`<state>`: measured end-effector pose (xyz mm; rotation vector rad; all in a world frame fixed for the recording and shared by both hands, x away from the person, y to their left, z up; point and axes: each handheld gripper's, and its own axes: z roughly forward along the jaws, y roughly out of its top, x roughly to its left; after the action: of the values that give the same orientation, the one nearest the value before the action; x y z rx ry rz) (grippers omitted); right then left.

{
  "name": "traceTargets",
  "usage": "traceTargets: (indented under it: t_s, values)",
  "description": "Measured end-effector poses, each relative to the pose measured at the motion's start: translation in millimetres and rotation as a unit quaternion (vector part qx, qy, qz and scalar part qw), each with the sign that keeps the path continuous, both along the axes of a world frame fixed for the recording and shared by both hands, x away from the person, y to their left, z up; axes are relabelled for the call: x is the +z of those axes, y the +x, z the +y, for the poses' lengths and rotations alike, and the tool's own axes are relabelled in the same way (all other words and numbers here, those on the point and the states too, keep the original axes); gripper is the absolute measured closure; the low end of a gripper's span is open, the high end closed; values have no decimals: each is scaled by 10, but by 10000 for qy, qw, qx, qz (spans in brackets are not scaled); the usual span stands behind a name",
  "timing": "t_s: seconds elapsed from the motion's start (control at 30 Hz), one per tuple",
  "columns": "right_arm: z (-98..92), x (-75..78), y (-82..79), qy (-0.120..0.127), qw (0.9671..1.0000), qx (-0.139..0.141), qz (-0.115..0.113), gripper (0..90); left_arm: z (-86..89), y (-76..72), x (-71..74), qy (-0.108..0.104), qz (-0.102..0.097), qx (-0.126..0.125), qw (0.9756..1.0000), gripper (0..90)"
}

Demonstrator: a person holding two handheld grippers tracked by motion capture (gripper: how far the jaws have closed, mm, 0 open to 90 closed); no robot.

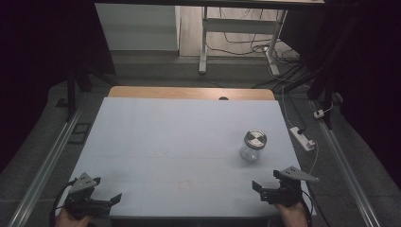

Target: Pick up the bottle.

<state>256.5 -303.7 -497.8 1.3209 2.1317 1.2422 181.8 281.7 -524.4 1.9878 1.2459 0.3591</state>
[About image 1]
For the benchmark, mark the white power strip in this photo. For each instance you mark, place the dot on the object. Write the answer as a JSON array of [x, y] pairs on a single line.
[[302, 138]]

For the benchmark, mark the white cabinet panel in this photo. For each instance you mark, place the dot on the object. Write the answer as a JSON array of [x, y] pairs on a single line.
[[138, 28]]

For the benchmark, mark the small white plug adapter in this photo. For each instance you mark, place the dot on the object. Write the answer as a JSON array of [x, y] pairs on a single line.
[[318, 113]]

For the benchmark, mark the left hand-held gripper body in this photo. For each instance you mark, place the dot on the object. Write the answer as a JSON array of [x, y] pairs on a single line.
[[82, 184]]

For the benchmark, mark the person's left hand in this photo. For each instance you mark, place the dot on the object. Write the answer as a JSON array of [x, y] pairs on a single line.
[[71, 221]]

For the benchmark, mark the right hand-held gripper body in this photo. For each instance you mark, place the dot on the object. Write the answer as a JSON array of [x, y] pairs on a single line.
[[288, 192]]

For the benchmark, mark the person's right hand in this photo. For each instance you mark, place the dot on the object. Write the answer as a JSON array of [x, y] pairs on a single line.
[[293, 216]]

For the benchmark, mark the white desk frame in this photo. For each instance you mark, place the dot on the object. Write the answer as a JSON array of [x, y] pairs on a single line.
[[239, 26]]

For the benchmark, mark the clear glass jar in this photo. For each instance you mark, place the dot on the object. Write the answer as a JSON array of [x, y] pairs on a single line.
[[249, 154]]

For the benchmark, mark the metal floor rail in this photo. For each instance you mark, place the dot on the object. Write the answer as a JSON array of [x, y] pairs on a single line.
[[47, 167], [346, 170]]

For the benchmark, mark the silver metal jar lid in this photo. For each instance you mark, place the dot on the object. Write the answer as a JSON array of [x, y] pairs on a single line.
[[255, 139]]

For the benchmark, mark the black floor plate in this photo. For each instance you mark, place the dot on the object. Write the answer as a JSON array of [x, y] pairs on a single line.
[[79, 133]]

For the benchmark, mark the black metal stand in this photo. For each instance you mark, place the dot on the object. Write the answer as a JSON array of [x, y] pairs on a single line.
[[71, 94], [326, 91]]

